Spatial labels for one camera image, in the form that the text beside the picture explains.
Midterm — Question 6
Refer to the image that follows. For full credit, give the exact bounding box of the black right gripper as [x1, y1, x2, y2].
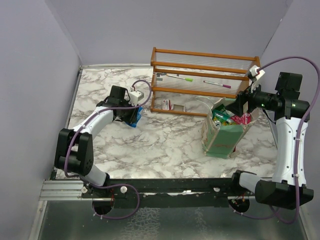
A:
[225, 79, 280, 117]

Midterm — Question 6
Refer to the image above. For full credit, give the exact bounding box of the blue snack wrapper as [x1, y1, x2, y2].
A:
[126, 107, 143, 128]

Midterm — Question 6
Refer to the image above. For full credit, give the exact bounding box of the red small snack packet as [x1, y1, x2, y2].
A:
[231, 113, 252, 125]

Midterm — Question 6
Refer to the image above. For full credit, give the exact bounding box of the Fox's spring tea candy bag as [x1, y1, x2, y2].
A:
[220, 119, 237, 126]

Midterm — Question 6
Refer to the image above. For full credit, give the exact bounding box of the teal snack bag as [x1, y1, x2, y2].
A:
[212, 110, 232, 123]

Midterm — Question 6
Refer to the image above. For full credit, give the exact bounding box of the green beige paper bag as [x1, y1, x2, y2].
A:
[201, 97, 259, 158]

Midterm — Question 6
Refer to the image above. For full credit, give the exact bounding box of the green candy bag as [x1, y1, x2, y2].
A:
[214, 104, 226, 113]

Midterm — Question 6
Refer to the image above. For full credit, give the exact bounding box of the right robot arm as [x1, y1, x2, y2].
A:
[226, 72, 314, 210]

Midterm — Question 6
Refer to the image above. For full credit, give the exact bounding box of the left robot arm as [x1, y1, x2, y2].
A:
[54, 85, 152, 198]

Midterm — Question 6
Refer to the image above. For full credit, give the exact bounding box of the purple capped marker pen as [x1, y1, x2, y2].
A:
[203, 80, 232, 89]

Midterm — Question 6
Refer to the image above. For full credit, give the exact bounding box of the red white staples box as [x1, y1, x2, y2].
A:
[162, 99, 186, 112]

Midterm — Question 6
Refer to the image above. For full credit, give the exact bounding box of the green capped marker pen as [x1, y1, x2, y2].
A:
[166, 74, 193, 82]

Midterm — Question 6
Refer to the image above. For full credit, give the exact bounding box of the wooden shelf rack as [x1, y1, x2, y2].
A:
[150, 47, 261, 113]

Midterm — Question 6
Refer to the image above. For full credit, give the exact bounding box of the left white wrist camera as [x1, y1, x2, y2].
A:
[129, 90, 144, 106]

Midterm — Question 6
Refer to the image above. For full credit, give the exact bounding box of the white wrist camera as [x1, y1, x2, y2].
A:
[129, 90, 144, 106]
[245, 65, 265, 93]

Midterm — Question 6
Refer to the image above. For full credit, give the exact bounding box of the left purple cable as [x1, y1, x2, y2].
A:
[64, 79, 153, 221]

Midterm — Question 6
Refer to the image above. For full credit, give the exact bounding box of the purple cable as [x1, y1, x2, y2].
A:
[64, 79, 153, 221]
[233, 56, 320, 225]

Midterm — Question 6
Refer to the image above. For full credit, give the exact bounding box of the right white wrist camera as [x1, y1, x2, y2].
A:
[245, 65, 265, 93]

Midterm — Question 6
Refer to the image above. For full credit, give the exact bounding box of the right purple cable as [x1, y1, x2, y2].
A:
[233, 56, 320, 225]

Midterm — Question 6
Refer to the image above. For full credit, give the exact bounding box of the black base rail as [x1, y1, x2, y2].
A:
[82, 177, 253, 209]

